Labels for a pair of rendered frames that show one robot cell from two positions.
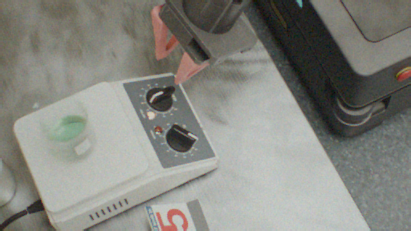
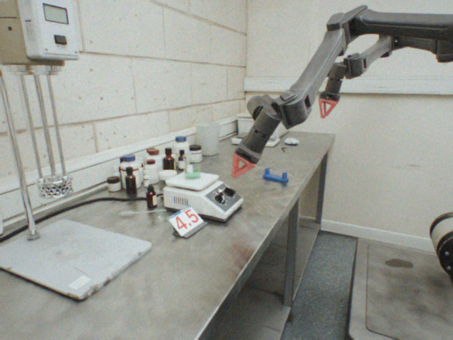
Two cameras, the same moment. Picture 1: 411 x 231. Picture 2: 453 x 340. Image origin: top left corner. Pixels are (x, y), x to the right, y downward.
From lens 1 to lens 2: 78 cm
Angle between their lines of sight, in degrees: 57
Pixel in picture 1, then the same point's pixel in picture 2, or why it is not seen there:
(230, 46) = (247, 150)
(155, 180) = (199, 196)
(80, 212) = (172, 190)
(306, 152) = (256, 236)
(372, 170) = not seen: outside the picture
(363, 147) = not seen: outside the picture
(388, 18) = (385, 327)
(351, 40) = (358, 322)
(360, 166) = not seen: outside the picture
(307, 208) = (235, 244)
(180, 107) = (231, 199)
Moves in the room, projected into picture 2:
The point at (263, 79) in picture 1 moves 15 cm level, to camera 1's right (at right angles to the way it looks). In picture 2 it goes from (270, 217) to (319, 236)
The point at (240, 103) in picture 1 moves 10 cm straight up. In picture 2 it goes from (253, 217) to (255, 183)
